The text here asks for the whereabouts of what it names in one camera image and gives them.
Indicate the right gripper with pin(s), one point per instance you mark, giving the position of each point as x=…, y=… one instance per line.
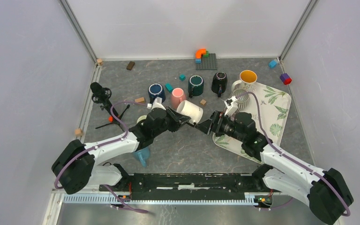
x=217, y=118

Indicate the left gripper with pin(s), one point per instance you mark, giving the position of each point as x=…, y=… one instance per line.
x=177, y=119

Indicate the cream white mug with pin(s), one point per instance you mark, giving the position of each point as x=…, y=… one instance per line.
x=191, y=110

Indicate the white ribbed mug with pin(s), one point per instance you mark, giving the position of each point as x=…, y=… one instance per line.
x=242, y=98

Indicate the light blue mug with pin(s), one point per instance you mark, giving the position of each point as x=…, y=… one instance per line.
x=142, y=156

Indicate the white floral mug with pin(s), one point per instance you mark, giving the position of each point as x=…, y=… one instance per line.
x=246, y=81

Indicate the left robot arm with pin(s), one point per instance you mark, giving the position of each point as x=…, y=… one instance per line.
x=79, y=164

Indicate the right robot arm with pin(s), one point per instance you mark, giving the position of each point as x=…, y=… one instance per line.
x=325, y=192

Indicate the pink mug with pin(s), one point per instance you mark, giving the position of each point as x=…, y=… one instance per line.
x=178, y=95

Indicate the navy blue mug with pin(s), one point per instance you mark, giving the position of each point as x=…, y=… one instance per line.
x=156, y=90

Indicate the light green mug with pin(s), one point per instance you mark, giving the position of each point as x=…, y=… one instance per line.
x=141, y=119

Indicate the dark green mug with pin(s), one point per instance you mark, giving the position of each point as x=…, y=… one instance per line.
x=195, y=86

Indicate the black mug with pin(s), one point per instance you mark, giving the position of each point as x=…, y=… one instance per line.
x=219, y=83

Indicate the teal block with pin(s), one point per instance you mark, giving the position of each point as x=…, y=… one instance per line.
x=169, y=87

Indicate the teal cube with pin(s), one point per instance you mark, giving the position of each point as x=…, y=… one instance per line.
x=182, y=77

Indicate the wooden block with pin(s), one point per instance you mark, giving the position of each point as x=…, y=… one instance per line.
x=140, y=100

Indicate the grey lego baseplate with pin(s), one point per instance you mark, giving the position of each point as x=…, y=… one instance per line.
x=207, y=63

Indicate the orange curved lego piece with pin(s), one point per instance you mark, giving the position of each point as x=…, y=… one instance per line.
x=199, y=53

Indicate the brown block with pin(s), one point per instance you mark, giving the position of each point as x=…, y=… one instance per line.
x=130, y=65

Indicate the floral leaf tray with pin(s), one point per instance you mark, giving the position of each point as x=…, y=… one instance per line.
x=274, y=108

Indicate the light blue block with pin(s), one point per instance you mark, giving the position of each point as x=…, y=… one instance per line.
x=273, y=63

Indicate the purple and red block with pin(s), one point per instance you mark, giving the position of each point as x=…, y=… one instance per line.
x=285, y=79

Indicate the corner wooden cube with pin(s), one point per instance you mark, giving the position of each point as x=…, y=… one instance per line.
x=99, y=62

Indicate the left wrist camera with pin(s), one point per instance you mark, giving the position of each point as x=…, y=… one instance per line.
x=157, y=103

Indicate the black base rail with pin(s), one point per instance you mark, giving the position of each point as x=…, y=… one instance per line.
x=190, y=186

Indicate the wooden cube by rail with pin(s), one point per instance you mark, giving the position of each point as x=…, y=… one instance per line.
x=78, y=132

